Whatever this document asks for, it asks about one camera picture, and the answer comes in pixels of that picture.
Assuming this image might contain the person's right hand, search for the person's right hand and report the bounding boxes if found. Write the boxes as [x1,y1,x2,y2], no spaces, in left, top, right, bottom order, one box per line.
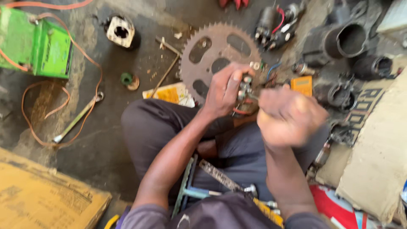
[256,87,330,149]

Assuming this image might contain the person's left hand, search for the person's left hand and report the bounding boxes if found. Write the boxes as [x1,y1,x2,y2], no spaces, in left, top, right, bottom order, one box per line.
[203,62,256,119]

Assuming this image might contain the small metal starter relay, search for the small metal starter relay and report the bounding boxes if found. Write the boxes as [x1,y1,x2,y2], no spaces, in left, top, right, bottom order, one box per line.
[237,73,255,103]

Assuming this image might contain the yellow multimeter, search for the yellow multimeter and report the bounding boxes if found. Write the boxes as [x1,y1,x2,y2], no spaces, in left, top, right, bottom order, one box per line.
[290,75,314,97]

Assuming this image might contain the black round motor casing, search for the black round motor casing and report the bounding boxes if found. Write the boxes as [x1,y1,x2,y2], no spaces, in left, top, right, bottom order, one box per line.
[327,80,357,112]

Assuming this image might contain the red plastic object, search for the red plastic object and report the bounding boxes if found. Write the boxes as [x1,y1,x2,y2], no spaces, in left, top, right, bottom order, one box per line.
[218,0,250,10]

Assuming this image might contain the small grey motor armature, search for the small grey motor armature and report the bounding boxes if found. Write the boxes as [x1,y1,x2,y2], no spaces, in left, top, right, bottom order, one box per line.
[313,141,333,168]

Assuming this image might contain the yellow and white paper packet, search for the yellow and white paper packet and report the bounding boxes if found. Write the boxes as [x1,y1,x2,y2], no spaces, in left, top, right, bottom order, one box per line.
[142,82,195,108]

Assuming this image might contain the long thin metal rod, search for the long thin metal rod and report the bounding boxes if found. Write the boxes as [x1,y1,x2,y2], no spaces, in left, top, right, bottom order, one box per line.
[149,53,181,98]

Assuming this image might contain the short thin metal rod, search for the short thin metal rod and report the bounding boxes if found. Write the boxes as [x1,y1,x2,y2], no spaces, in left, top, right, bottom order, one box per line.
[155,36,183,57]

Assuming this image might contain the large black cylinder housing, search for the large black cylinder housing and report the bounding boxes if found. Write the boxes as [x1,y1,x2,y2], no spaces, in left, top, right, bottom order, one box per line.
[301,22,368,68]

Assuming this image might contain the small black cylinder housing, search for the small black cylinder housing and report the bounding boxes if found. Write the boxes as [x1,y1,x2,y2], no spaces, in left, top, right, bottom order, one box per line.
[351,55,394,81]

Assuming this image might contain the person's dark trousers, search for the person's dark trousers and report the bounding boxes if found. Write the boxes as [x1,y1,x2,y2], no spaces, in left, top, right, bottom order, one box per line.
[120,98,331,204]

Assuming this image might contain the beige printed sack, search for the beige printed sack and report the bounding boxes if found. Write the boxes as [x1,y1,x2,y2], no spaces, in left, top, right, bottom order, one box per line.
[314,65,407,225]

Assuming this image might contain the green tape roll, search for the green tape roll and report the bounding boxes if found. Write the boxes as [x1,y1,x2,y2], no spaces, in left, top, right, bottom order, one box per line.
[120,72,134,86]

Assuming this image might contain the yellow striped tool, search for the yellow striped tool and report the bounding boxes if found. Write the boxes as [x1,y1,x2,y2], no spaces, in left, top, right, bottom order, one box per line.
[253,197,285,228]

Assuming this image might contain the red and white bag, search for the red and white bag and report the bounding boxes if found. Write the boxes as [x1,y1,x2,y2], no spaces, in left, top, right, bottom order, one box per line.
[309,184,379,229]

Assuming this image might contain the square white stator block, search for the square white stator block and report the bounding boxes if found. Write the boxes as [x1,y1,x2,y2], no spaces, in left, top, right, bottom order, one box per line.
[104,15,141,50]

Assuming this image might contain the white box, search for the white box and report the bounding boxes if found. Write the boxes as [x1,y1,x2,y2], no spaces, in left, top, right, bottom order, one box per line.
[376,0,407,34]

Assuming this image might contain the silver combination wrench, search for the silver combination wrench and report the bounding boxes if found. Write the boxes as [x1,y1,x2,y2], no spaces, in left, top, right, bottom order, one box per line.
[52,91,105,144]

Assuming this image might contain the green battery box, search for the green battery box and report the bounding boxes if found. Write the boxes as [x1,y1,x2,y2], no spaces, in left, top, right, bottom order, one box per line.
[0,6,75,80]

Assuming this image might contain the brown cardboard sheet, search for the brown cardboard sheet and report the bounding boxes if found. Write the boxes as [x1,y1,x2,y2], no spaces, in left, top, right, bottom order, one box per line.
[0,147,113,229]

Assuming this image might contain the blue wire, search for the blue wire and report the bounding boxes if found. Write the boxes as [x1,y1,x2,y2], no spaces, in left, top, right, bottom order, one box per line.
[266,62,282,81]

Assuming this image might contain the large rusty chain sprocket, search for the large rusty chain sprocket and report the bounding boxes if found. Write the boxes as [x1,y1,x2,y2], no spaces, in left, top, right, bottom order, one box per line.
[178,22,263,104]

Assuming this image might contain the black starter motor with wires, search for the black starter motor with wires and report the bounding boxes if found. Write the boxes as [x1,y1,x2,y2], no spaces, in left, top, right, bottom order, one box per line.
[254,3,306,52]

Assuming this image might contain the red wire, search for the red wire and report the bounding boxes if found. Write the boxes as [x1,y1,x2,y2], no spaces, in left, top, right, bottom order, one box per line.
[271,6,286,35]

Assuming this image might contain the tan round ring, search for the tan round ring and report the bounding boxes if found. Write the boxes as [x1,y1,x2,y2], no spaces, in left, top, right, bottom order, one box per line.
[127,75,140,91]

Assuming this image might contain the green metal stool frame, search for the green metal stool frame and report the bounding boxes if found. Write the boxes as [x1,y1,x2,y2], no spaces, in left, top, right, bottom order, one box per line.
[171,154,224,221]

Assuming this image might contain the long orange cable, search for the long orange cable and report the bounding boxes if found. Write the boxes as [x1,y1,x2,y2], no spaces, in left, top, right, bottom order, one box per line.
[0,0,104,149]

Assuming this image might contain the yellow-handled pliers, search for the yellow-handled pliers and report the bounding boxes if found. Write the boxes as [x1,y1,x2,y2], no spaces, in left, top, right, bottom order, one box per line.
[103,213,121,229]

